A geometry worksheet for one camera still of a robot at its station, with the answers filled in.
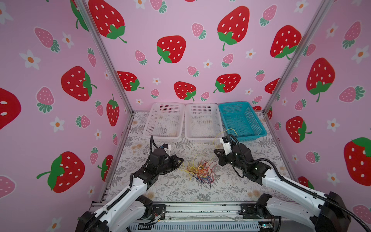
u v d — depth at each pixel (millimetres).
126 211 522
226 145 687
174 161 699
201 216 731
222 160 691
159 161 620
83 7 679
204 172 785
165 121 1143
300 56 860
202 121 1143
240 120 1153
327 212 394
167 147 757
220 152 717
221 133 965
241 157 575
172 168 709
